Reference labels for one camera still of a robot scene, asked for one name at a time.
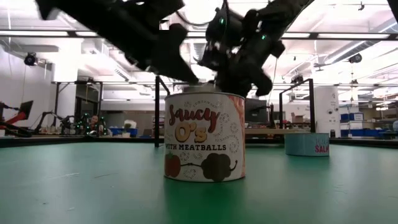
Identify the white round column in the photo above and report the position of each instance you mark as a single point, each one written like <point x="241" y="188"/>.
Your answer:
<point x="325" y="105"/>

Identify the Saucy O's meatballs can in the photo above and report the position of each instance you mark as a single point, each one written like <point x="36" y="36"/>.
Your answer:
<point x="202" y="140"/>

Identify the black ceiling camera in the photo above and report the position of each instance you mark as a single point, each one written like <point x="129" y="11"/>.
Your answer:
<point x="355" y="58"/>
<point x="31" y="59"/>

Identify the short blue salmon can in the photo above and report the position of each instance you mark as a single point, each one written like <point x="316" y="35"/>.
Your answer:
<point x="304" y="144"/>

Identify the black background robot arm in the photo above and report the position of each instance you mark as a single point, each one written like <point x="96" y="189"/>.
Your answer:
<point x="83" y="124"/>
<point x="46" y="123"/>

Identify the green table mat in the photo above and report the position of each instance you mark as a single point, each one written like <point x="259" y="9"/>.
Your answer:
<point x="93" y="186"/>

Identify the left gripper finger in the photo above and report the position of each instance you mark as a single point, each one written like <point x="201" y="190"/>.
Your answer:
<point x="169" y="62"/>
<point x="186" y="59"/>

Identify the person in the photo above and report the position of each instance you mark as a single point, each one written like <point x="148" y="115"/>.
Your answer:
<point x="93" y="120"/>

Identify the blue storage bin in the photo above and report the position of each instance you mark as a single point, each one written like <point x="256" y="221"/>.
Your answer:
<point x="357" y="132"/>
<point x="351" y="117"/>
<point x="118" y="132"/>

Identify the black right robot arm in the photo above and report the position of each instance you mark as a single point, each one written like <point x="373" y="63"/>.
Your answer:
<point x="280" y="9"/>

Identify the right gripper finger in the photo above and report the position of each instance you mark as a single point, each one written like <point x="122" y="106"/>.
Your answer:
<point x="226" y="82"/>
<point x="243" y="84"/>

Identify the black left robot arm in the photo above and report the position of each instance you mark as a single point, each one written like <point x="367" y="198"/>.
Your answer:
<point x="77" y="12"/>

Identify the cardboard box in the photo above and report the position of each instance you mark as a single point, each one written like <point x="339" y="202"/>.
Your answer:
<point x="299" y="119"/>

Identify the black tilted monitor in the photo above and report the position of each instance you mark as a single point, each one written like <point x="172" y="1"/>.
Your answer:
<point x="26" y="109"/>

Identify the black metal gantry frame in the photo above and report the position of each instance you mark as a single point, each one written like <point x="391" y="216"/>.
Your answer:
<point x="57" y="105"/>

